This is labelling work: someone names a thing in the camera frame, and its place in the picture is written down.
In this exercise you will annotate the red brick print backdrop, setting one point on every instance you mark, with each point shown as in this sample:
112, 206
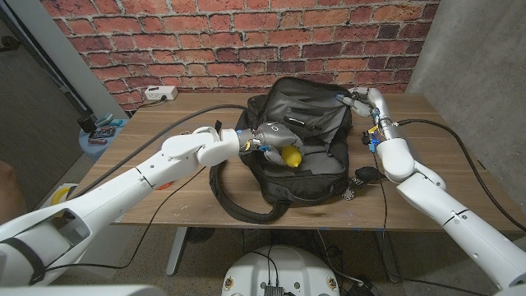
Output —
205, 41

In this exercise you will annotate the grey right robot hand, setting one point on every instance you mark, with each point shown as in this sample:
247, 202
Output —
376, 100

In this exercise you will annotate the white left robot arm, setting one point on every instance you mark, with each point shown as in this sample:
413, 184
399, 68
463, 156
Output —
123, 189

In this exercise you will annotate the dark tray with parts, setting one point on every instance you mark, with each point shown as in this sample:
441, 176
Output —
102, 134

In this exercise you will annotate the teal plastic case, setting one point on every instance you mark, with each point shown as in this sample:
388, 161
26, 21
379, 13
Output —
107, 119

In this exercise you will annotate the blue round stool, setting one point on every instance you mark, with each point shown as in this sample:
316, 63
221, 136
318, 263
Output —
98, 150

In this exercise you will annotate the white robot chest cover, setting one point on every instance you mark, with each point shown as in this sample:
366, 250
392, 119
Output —
82, 291

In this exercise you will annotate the white power strip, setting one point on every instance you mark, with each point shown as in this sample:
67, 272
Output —
160, 93

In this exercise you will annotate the black cup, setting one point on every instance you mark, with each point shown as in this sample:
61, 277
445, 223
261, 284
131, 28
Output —
86, 123

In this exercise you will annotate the person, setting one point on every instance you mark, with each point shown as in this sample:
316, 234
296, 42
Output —
10, 193

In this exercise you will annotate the grey metal table leg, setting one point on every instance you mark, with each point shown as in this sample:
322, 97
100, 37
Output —
176, 251
390, 263

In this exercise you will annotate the black backpack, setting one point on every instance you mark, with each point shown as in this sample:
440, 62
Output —
312, 177

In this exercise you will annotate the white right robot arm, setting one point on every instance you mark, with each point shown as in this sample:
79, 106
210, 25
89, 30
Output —
431, 201

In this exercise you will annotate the black power adapter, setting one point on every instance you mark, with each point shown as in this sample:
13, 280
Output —
363, 289

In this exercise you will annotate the yellow lemon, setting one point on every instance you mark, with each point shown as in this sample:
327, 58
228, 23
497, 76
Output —
292, 157

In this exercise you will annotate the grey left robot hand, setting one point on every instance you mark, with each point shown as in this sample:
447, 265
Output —
275, 133

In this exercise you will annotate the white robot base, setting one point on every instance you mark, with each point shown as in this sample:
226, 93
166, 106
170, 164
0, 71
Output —
283, 271

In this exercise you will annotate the black round fan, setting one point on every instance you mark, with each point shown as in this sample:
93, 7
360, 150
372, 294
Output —
200, 234

